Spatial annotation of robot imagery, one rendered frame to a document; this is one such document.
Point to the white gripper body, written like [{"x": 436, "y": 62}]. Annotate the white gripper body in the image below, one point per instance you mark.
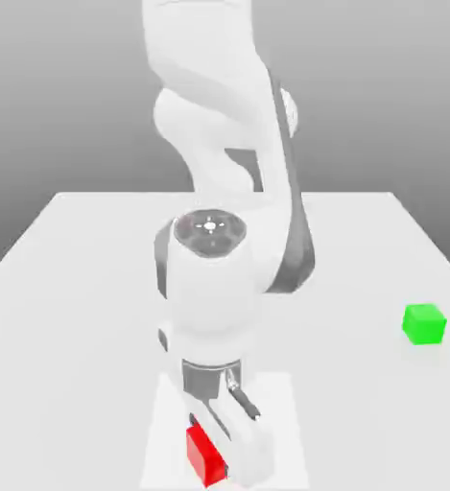
[{"x": 247, "y": 452}]

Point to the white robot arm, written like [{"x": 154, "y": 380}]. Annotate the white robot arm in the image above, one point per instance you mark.
[{"x": 213, "y": 291}]

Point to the small red cube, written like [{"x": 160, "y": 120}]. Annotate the small red cube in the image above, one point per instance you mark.
[{"x": 203, "y": 454}]

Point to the small green cube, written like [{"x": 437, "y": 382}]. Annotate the small green cube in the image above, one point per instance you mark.
[{"x": 424, "y": 324}]

